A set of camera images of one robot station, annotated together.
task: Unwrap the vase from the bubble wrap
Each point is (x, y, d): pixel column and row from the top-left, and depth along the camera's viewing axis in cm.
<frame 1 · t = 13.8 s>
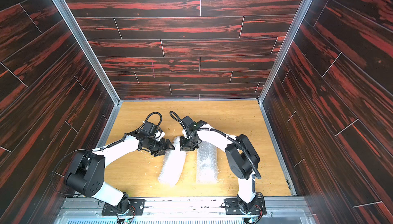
left hand: (171, 150, 87), fingers open
right hand: (184, 147, 89), fingers open
clear bubble wrap sheet: (173, 164, 83), point 7 cm above the table
bubble wrapped bundle: (206, 169, 78), point 10 cm above the table

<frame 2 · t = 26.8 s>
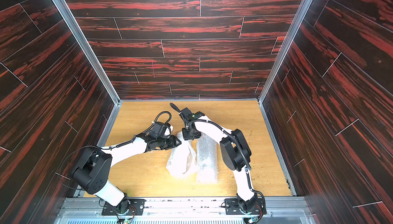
left hand: (180, 145, 89), fingers open
right hand: (191, 135, 94), fingers open
clear bubble wrap sheet: (182, 162, 87), point 4 cm above the table
the other named things where they were.

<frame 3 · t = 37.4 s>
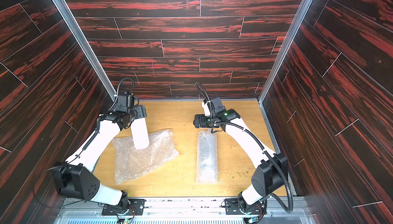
left hand: (139, 110, 84), fingers open
right hand: (203, 120, 83), fingers open
clear bubble wrap sheet: (130, 163, 88), point 3 cm above the table
white ribbed vase: (140, 131, 84), point 18 cm above the table
the other named things where they were.

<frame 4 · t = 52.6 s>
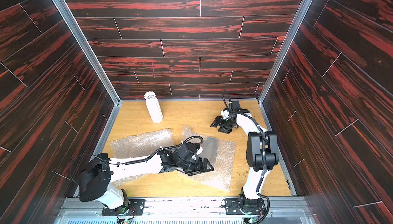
left hand: (209, 172, 73), fingers open
right hand: (217, 127, 96), fingers open
white ribbed vase: (153, 106, 97), point 17 cm above the table
